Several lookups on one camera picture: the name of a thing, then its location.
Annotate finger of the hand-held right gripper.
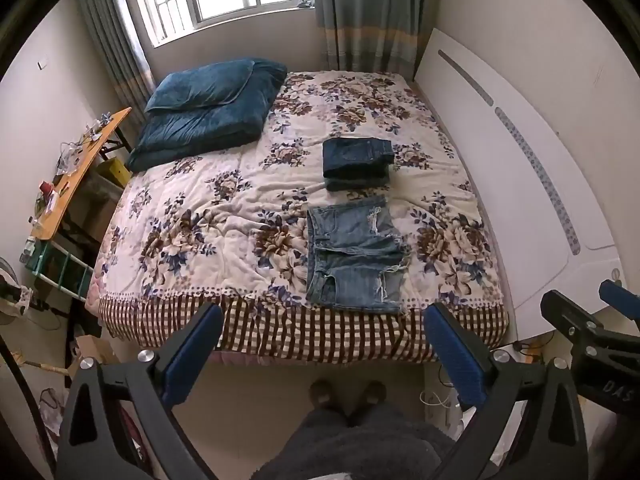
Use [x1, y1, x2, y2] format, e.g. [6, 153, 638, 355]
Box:
[541, 289, 608, 347]
[599, 279, 640, 322]

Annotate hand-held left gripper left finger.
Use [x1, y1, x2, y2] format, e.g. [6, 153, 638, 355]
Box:
[57, 303, 224, 480]

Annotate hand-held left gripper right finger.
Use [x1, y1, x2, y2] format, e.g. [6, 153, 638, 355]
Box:
[424, 303, 590, 480]

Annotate light blue denim shorts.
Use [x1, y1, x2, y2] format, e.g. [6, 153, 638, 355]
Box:
[306, 196, 412, 315]

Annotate person's dark fleece pants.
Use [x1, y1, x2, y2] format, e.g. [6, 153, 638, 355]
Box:
[254, 404, 457, 480]

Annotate person's right slipper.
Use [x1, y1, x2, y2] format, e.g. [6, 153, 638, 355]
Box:
[359, 381, 388, 412]

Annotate person's slipper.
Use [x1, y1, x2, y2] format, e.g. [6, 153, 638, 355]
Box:
[309, 379, 337, 412]
[359, 381, 388, 412]

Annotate cardboard box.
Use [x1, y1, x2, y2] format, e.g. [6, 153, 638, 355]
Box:
[74, 334, 122, 367]

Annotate brown checked bed sheet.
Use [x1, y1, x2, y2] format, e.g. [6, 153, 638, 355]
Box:
[97, 294, 511, 364]

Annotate bed with floral cover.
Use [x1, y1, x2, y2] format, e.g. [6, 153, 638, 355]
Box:
[85, 71, 511, 322]

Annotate person's left slipper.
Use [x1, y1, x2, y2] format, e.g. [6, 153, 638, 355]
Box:
[309, 379, 337, 412]

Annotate white headboard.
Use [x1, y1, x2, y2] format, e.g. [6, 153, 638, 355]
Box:
[413, 28, 623, 337]

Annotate green rack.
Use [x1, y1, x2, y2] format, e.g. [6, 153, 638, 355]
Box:
[20, 239, 96, 304]

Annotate yellow box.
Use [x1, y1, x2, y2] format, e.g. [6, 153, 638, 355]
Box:
[96, 156, 132, 192]

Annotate standing fan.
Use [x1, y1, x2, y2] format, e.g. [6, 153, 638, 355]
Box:
[0, 256, 32, 332]

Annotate wooden folding table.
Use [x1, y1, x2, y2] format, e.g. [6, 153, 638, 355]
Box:
[30, 106, 133, 242]

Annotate folded blue velvet duvet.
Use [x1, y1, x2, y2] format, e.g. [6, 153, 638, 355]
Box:
[125, 59, 289, 172]

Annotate folded dark blue jeans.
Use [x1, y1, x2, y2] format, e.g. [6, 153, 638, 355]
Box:
[322, 137, 396, 192]

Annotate blue velvet pillow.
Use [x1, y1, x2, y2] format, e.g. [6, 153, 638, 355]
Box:
[145, 59, 256, 114]

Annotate grey-green curtain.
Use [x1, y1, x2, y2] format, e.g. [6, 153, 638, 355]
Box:
[312, 0, 444, 82]
[75, 0, 157, 128]

